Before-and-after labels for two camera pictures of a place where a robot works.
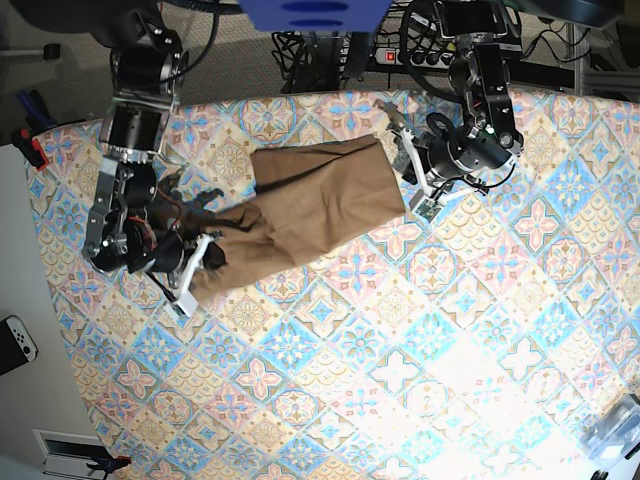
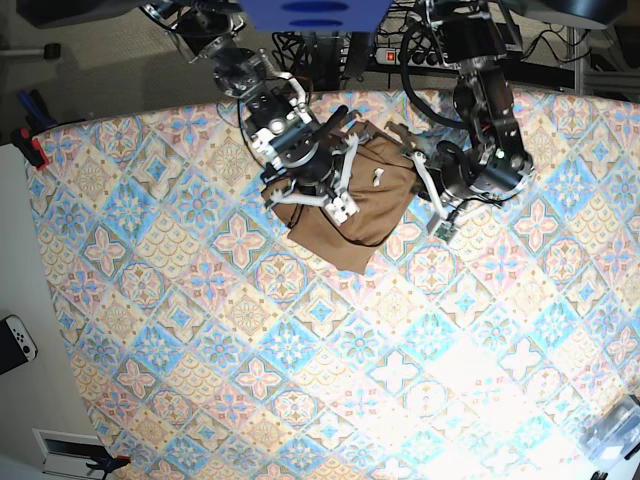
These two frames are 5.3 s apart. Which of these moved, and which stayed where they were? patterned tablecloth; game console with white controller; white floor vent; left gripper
Moved: left gripper
Stayed: patterned tablecloth; game console with white controller; white floor vent
